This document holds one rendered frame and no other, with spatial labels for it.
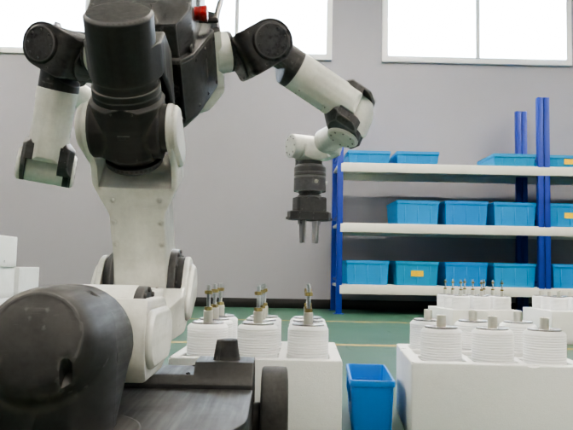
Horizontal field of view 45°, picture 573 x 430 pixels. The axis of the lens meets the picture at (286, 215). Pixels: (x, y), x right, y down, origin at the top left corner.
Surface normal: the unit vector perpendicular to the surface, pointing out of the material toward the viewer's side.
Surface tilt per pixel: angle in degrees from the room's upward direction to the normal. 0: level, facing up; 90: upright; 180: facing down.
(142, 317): 71
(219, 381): 46
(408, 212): 93
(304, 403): 90
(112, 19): 39
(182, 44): 104
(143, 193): 117
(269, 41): 98
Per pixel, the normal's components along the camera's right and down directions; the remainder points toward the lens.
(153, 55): 0.92, 0.24
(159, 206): 0.00, 0.38
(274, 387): 0.00, -0.78
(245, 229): 0.02, -0.07
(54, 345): 0.19, -0.36
